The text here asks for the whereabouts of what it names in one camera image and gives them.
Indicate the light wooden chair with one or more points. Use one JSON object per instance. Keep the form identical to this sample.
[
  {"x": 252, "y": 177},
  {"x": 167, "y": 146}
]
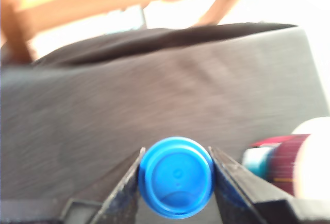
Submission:
[{"x": 90, "y": 0}]

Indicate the white round cup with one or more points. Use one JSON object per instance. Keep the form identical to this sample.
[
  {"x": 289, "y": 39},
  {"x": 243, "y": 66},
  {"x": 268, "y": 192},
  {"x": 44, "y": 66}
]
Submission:
[{"x": 314, "y": 157}]

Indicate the blue coffee capsule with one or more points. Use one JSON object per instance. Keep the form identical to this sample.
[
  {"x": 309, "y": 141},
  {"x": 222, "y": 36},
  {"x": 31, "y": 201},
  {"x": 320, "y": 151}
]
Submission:
[{"x": 176, "y": 177}]

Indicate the dark grey tablecloth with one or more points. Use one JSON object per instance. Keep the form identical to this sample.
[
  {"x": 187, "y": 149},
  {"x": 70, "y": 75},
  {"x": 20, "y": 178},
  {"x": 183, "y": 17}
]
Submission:
[{"x": 154, "y": 92}]

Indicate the red coffee cup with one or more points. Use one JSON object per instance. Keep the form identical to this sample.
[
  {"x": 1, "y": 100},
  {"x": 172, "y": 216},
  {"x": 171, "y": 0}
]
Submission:
[{"x": 283, "y": 162}]

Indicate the teal coffee capsule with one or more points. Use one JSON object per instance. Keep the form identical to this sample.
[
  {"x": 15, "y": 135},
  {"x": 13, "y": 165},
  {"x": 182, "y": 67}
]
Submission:
[{"x": 256, "y": 163}]

